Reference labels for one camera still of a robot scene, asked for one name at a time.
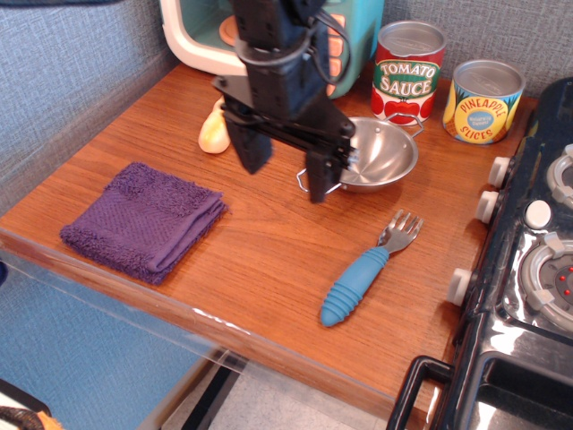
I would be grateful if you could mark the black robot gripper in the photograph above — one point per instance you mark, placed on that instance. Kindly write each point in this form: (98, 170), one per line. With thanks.
(283, 96)

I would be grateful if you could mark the blue handled metal fork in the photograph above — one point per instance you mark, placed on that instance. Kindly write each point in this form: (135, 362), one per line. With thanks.
(349, 289)

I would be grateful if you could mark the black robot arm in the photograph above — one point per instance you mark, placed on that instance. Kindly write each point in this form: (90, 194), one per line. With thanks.
(284, 46)

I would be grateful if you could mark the purple folded rag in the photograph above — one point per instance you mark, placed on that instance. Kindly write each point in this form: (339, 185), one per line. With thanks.
(144, 222)

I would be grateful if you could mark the white stove knob middle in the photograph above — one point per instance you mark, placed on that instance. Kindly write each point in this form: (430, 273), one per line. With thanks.
(486, 206)

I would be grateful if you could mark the white stove knob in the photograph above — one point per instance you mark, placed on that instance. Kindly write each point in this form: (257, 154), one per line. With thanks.
(486, 206)
(458, 286)
(498, 171)

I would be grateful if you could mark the white stove knob bottom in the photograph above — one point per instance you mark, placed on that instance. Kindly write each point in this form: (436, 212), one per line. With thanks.
(458, 286)

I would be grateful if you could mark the white stove knob top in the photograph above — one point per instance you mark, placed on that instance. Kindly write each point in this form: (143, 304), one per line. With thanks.
(498, 171)

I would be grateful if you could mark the black toy stove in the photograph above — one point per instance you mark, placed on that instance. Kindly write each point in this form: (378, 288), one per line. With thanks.
(513, 344)

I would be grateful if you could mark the toy bread loaf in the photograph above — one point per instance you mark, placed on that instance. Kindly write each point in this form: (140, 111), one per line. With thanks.
(213, 137)

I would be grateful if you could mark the teal toy microwave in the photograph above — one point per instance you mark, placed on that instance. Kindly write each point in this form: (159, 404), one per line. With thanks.
(191, 30)

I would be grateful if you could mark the orange microwave turntable plate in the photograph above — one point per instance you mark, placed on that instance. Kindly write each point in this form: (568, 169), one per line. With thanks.
(228, 31)

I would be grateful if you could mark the tomato sauce can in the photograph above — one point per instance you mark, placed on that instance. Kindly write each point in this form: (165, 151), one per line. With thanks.
(406, 71)

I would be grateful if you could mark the pineapple slices can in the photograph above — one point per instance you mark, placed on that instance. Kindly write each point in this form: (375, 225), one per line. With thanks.
(483, 100)

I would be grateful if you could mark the orange object bottom left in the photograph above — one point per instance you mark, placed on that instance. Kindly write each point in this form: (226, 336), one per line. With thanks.
(26, 413)

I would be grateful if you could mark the small steel bowl with handles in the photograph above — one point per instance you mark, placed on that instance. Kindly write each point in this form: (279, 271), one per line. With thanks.
(385, 152)

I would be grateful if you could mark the black oven door handle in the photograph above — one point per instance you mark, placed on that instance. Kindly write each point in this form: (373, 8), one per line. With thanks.
(422, 368)

